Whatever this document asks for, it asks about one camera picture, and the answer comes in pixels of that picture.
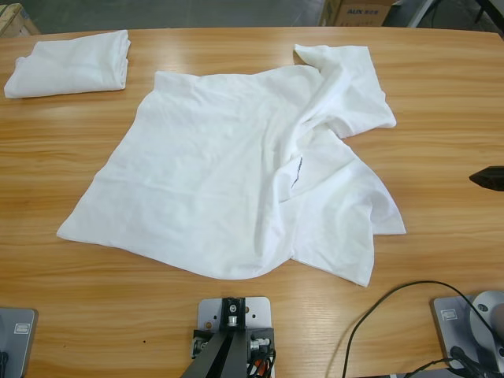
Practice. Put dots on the white t-shirt with black logo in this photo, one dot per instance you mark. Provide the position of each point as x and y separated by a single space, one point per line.
197 157

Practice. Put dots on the white mounting plate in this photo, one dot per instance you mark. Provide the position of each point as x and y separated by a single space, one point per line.
258 311

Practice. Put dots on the cardboard box with blue print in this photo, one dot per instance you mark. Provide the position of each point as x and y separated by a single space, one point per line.
358 15

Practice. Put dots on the folded plain white t-shirt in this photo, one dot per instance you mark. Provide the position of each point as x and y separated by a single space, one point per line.
71 67

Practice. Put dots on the wooden crate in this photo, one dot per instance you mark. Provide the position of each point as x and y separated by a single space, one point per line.
15 23

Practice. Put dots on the black tripod leg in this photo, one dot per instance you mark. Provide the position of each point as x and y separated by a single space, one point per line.
494 22

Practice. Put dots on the white metal frame bar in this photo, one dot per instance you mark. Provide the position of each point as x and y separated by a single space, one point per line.
421 13

